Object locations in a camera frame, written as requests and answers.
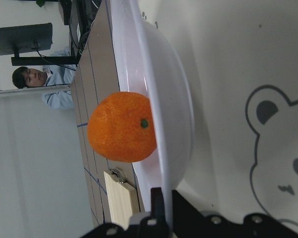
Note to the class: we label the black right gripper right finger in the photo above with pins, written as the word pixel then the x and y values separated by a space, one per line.
pixel 188 222

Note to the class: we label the bamboo cutting board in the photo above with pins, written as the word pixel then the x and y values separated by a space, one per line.
pixel 122 197

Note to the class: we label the black computer monitor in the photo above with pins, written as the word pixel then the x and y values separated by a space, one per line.
pixel 30 38

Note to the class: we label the cream bear tray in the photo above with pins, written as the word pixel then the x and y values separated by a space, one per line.
pixel 241 61

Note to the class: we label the orange fruit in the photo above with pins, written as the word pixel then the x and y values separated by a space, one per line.
pixel 121 128

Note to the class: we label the white ribbed plate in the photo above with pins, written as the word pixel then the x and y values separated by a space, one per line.
pixel 147 64

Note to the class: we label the seated person in blue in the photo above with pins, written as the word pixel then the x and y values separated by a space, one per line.
pixel 50 75

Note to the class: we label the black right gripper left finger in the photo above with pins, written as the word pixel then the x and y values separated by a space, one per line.
pixel 157 221

